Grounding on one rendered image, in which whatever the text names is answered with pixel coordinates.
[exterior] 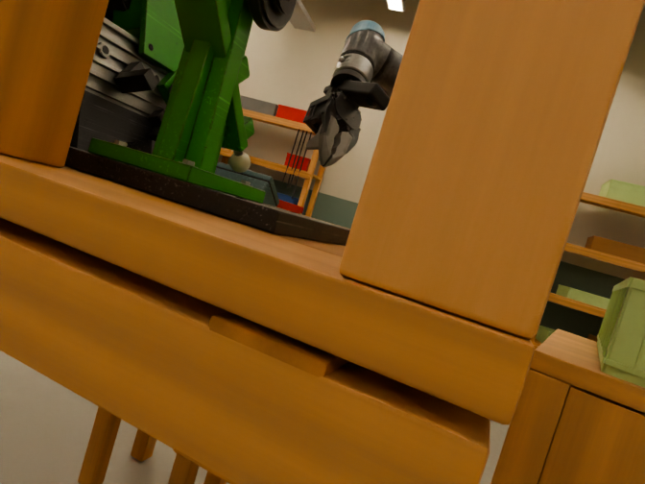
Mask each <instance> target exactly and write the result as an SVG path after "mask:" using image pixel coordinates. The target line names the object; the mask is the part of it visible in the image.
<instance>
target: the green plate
mask: <svg viewBox="0 0 645 484"><path fill-rule="evenodd" d="M112 22H113V23H114V24H116V25H117V26H119V27H120V28H122V29H124V30H125V31H127V32H128V33H130V34H131V35H133V36H135V37H136V38H138V39H139V48H138V54H139V55H140V56H142V57H144V58H145V59H147V60H149V61H151V62H153V63H154V64H156V65H157V66H159V67H161V68H162V69H164V70H166V71H167V72H169V73H172V72H175V71H176V70H177V69H178V67H179V61H180V58H181V55H182V51H183V48H184V43H183V38H182V34H181V29H180V25H179V18H178V14H177V9H176V5H175V0H131V5H130V8H129V9H128V10H126V11H124V12H121V11H115V10H113V18H112Z"/></svg>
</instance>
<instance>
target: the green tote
mask: <svg viewBox="0 0 645 484"><path fill-rule="evenodd" d="M597 340H598V341H597V348H598V353H599V359H600V366H601V372H603V373H605V374H608V375H612V376H615V377H617V378H620V379H623V380H626V381H628V382H630V383H633V384H635V385H638V386H641V387H644V388H645V280H643V279H639V278H632V277H630V278H627V279H625V280H623V281H621V282H620V283H618V284H616V285H614V286H613V289H612V294H611V297H610V300H609V305H608V308H607V311H606V314H605V317H604V320H603V323H602V325H601V328H600V331H599V334H598V335H597Z"/></svg>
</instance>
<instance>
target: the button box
mask: <svg viewBox="0 0 645 484"><path fill-rule="evenodd" d="M215 174H216V175H219V176H222V177H225V178H228V179H231V180H234V181H237V182H241V180H244V181H247V182H250V183H251V186H253V187H255V188H258V189H261V190H263V191H265V192H266V194H265V198H264V201H263V204H267V205H270V206H276V207H277V206H278V204H279V199H278V196H277V192H276V189H275V183H274V180H273V178H272V177H270V176H267V175H265V174H259V173H256V172H253V171H252V170H247V171H246V172H243V173H238V172H235V171H234V170H233V169H232V168H231V167H230V165H228V164H225V163H223V162H218V163H217V167H216V171H215Z"/></svg>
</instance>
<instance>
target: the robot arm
mask: <svg viewBox="0 0 645 484"><path fill-rule="evenodd" d="M402 57H403V55H401V54H400V53H398V52H397V51H396V50H395V49H393V48H392V47H391V46H390V45H388V44H387V43H385V33H384V31H383V30H382V28H381V26H380V25H379V24H377V23H376V22H374V21H371V20H362V21H360V22H358V23H356V24H355V25H354V26H353V27H352V29H351V31H350V33H349V35H348V36H347V38H346V42H345V46H344V48H343V51H342V53H341V56H340V57H339V60H338V63H337V65H336V68H335V70H334V73H333V76H332V80H331V83H330V85H328V86H326V87H325V88H324V90H323V93H324V94H325V96H323V97H322V98H319V99H317V100H315V101H313V102H311V103H310V106H309V108H308V110H307V112H306V114H305V117H304V119H303V121H302V122H303V123H304V122H305V124H306V125H307V126H308V127H309V128H310V129H311V130H312V131H313V132H314V133H315V134H316V135H315V136H313V137H312V138H311V139H310V140H309V141H308V142H307V144H306V149H307V150H319V161H320V163H321V166H322V167H323V168H324V167H327V166H330V165H332V164H334V163H336V162H337V161H338V160H339V159H341V158H342V157H343V156H344V155H345V154H347V153H348V152H349V151H350V150H351V149H352V148H353V147H354V146H355V145H356V143H357V141H358V137H359V132H360V131H361V129H360V125H361V121H362V118H361V111H360V110H359V107H363V108H369V109H378V110H385V109H386V107H387V106H388V104H389V102H390V98H391V95H392V92H393V88H394V83H395V79H396V76H397V73H398V70H399V66H400V64H401V61H402ZM309 111H310V112H309ZM308 113H309V114H308Z"/></svg>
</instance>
